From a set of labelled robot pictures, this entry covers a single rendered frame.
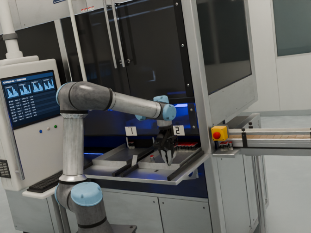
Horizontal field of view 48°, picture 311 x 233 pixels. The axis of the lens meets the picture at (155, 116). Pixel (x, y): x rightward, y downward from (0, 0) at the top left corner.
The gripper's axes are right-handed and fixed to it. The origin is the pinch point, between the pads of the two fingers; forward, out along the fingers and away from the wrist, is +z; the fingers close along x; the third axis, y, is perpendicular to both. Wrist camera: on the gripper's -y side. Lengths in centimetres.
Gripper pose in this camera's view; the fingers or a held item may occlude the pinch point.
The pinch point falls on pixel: (168, 163)
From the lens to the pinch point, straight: 183.5
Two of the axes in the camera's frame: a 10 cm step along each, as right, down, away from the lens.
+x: -8.4, 0.3, 5.4
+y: 5.2, -2.2, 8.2
